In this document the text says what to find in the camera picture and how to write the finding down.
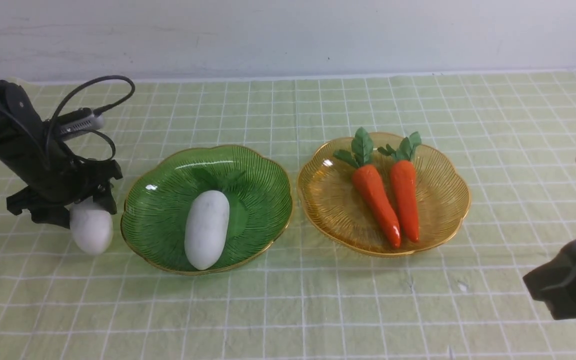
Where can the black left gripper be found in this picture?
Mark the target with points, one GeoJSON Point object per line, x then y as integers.
{"type": "Point", "coordinates": [48, 193]}

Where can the white toy radish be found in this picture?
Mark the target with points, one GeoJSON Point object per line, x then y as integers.
{"type": "Point", "coordinates": [91, 227]}
{"type": "Point", "coordinates": [206, 229]}

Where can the orange toy carrot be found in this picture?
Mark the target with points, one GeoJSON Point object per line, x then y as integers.
{"type": "Point", "coordinates": [403, 180]}
{"type": "Point", "coordinates": [367, 180]}

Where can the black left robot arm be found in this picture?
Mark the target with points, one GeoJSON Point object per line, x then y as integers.
{"type": "Point", "coordinates": [36, 151]}

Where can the green plastic ribbed plate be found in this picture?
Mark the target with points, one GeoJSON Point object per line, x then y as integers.
{"type": "Point", "coordinates": [258, 191]}

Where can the green checkered tablecloth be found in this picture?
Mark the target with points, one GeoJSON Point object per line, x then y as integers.
{"type": "Point", "coordinates": [512, 137]}

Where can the amber plastic ribbed plate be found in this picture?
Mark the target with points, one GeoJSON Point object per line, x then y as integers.
{"type": "Point", "coordinates": [336, 208]}

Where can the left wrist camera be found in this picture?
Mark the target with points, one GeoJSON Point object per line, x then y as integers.
{"type": "Point", "coordinates": [77, 123]}

